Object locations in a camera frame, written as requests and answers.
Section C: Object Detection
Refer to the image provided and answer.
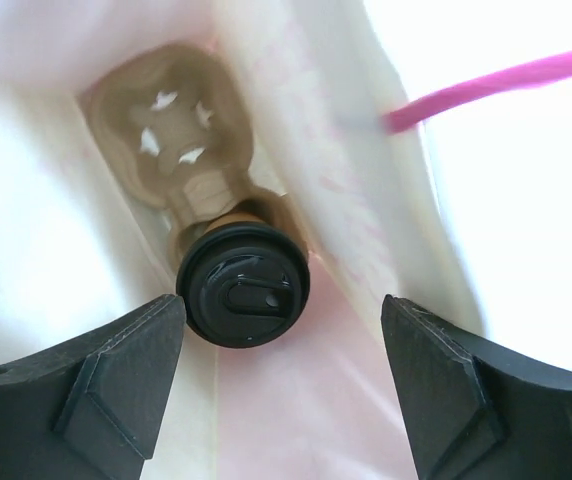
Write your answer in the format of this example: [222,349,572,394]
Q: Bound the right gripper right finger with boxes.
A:
[381,295,572,479]

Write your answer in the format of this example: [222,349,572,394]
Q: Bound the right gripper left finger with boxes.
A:
[0,295,186,479]

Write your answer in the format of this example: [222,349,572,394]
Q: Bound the pink paper gift bag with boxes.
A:
[0,0,572,480]

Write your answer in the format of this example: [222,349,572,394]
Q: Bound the brown cardboard cup carrier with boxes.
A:
[85,43,308,268]

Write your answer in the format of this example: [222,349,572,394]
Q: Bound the brown paper cup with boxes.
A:
[204,211,265,233]

